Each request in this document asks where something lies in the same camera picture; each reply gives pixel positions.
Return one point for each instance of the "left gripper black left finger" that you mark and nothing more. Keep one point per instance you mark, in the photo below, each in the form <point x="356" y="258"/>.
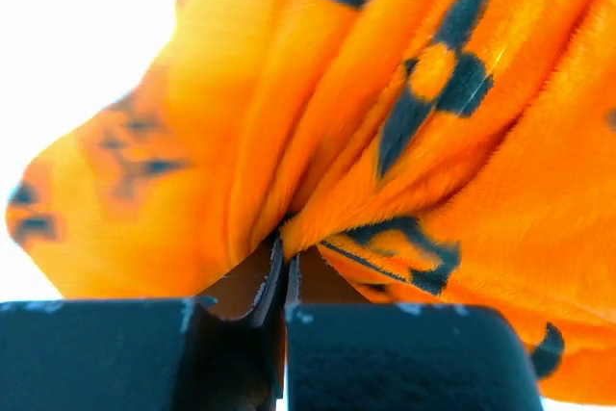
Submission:
<point x="233" y="358"/>

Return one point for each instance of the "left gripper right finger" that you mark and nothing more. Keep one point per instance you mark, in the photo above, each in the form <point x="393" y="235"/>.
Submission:
<point x="408" y="356"/>

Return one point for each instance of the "orange patterned pillowcase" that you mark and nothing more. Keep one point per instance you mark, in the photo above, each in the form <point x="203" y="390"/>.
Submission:
<point x="458" y="151"/>

